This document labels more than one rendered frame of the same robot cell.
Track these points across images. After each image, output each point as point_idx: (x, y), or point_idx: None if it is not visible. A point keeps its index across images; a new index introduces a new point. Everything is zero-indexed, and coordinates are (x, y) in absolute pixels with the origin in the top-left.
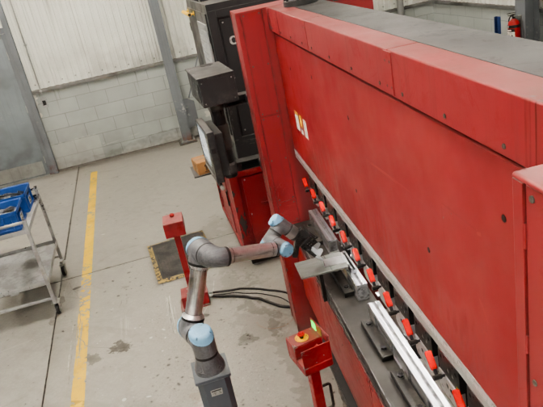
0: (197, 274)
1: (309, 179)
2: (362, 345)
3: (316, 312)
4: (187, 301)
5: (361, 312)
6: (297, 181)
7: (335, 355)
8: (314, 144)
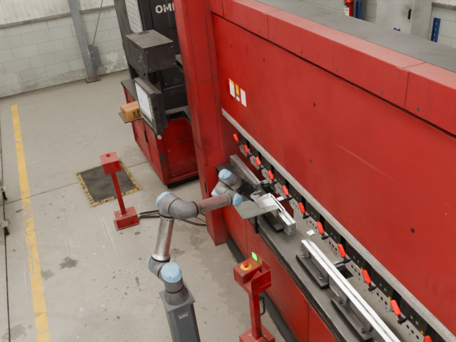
0: (167, 223)
1: (231, 131)
2: (301, 275)
3: (236, 234)
4: (158, 245)
5: (292, 245)
6: (222, 133)
7: None
8: (254, 111)
